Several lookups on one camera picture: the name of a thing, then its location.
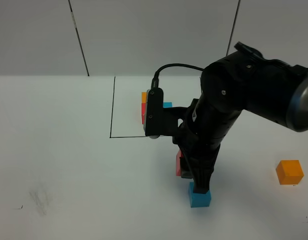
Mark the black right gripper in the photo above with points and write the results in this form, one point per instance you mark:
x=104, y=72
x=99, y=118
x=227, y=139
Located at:
x=201, y=134

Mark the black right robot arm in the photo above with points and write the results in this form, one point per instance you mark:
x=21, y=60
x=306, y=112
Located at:
x=243, y=80

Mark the template blue cube block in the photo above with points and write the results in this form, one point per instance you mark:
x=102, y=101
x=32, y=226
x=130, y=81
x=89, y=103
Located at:
x=167, y=104

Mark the template red cube block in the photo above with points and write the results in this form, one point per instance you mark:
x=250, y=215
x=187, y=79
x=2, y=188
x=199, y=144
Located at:
x=143, y=112

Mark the template orange cube block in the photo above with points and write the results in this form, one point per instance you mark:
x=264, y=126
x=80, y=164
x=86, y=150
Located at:
x=144, y=97

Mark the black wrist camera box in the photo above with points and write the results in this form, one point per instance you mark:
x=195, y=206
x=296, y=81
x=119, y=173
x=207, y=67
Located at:
x=160, y=121

